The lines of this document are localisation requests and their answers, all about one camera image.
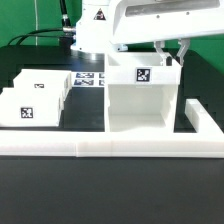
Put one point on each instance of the white front drawer tray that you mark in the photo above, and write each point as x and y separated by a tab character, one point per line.
30	108

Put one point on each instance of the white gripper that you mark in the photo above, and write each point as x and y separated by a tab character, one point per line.
142	21

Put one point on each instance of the white L-shaped table fence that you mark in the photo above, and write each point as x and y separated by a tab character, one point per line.
206	141

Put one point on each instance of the white drawer tray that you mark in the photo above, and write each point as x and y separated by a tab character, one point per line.
30	108
39	78

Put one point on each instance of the white drawer cabinet box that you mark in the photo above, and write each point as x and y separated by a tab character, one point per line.
140	92

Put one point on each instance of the white rear drawer tray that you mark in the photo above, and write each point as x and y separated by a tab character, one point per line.
39	78

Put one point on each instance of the white fiducial marker sheet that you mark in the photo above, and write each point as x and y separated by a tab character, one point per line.
88	79

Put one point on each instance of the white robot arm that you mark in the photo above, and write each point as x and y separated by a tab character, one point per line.
91	33

